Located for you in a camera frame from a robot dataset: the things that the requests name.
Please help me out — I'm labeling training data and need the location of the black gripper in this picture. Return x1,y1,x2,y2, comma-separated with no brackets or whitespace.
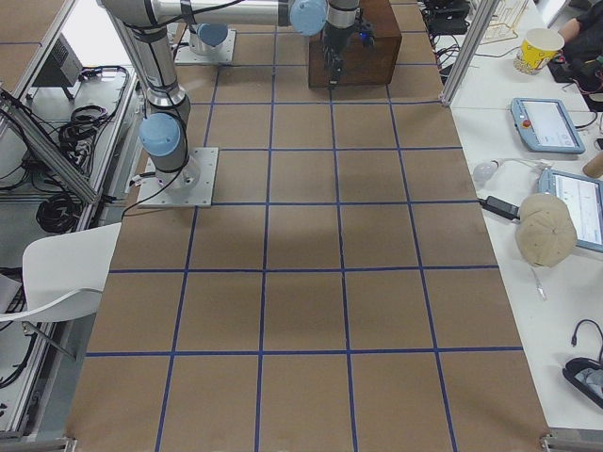
321,23,357,89

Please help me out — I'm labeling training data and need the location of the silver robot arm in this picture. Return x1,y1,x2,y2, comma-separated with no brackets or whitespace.
188,23,229,55
100,1,374,143

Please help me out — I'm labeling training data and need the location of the dark wooden drawer cabinet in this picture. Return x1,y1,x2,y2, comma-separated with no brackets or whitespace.
308,1,402,89

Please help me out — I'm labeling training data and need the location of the white light bulb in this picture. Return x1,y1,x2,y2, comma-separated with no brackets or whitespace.
472,160,501,186

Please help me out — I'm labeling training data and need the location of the yellow popcorn bucket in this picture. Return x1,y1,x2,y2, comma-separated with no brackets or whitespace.
513,28,564,74

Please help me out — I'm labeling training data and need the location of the black power adapter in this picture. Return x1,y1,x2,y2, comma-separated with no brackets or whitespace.
479,196,520,220

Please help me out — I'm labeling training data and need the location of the blue teach pendant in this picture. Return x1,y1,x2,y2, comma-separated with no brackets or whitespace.
538,169,602,252
510,98,585,154

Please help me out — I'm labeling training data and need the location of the beige cap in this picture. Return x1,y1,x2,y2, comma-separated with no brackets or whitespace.
515,193,578,267

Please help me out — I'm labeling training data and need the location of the cardboard tube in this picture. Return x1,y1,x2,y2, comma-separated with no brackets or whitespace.
582,153,603,179

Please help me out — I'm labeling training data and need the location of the white plastic chair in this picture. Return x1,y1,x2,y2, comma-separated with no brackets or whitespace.
1,222,122,323

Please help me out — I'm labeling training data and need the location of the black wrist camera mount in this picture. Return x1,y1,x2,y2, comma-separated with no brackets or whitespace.
354,8,375,47

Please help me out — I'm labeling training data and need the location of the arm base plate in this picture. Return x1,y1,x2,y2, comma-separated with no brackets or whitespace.
175,28,236,66
138,147,219,208

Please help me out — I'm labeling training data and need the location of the gold wire rack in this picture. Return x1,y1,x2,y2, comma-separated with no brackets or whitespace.
481,0,529,44

